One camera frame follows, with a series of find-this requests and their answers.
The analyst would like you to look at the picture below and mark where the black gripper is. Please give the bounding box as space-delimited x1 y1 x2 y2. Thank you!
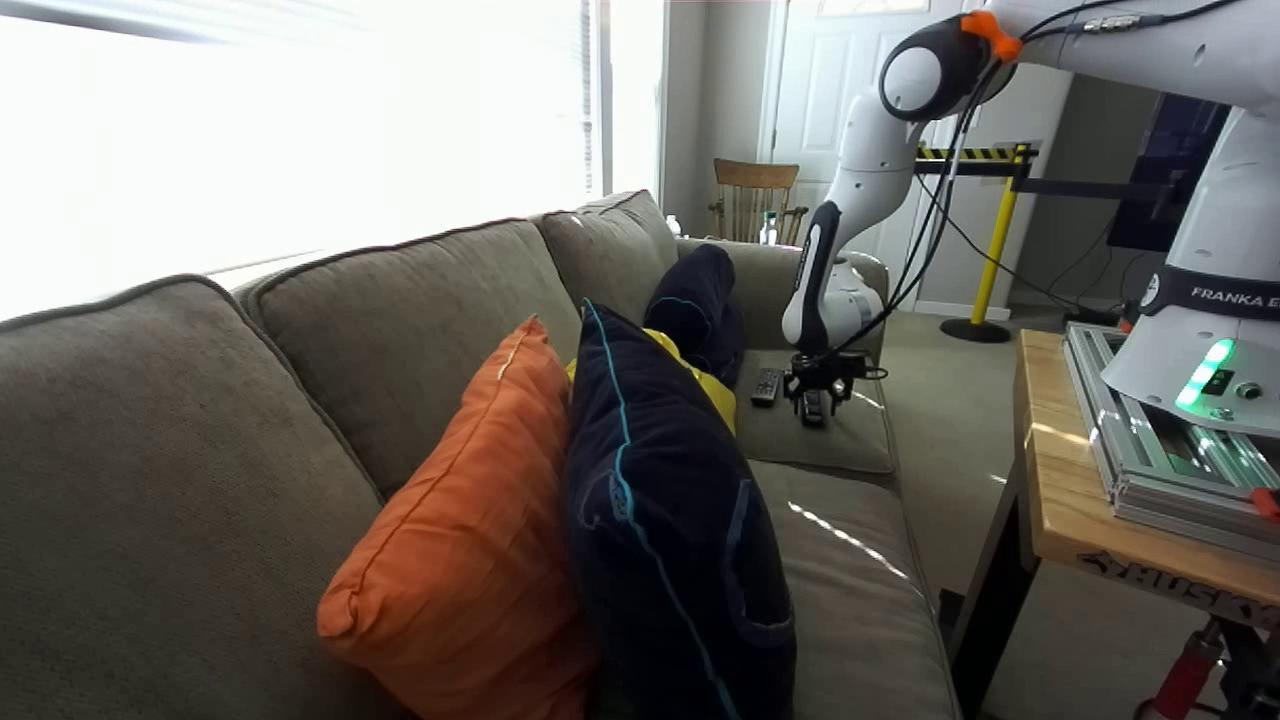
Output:
778 342 860 410

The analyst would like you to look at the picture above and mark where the small dark blue pillow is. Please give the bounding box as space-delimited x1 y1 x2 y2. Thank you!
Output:
638 239 750 392

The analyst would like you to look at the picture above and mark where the wooden chair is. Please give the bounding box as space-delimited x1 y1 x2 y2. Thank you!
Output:
702 155 812 247

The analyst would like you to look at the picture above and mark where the wooden table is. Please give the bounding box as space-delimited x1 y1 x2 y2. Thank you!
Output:
946 323 1280 720

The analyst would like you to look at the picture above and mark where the white door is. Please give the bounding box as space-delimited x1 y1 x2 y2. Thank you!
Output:
754 0 1073 318

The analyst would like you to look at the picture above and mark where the orange pillow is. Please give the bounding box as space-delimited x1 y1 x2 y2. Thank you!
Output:
313 316 601 720

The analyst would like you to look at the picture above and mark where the dark screen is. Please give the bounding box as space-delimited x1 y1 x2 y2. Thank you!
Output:
1105 94 1238 261

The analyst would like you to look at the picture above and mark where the grey-brown fabric sofa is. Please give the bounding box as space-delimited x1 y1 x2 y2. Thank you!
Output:
0 189 967 720

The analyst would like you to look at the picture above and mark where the red clamp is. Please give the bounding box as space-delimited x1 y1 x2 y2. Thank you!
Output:
1144 618 1238 720

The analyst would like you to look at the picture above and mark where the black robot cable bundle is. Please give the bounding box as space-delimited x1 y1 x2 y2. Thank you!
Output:
836 0 1251 367

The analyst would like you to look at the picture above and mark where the yellow black barrier post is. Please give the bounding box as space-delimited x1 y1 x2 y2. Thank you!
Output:
909 136 1043 347

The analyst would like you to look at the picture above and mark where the aluminium rail base frame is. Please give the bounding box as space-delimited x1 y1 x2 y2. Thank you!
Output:
1058 316 1280 569

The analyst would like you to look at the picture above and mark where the orange cable clip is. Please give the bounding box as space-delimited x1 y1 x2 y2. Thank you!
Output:
956 7 1028 62

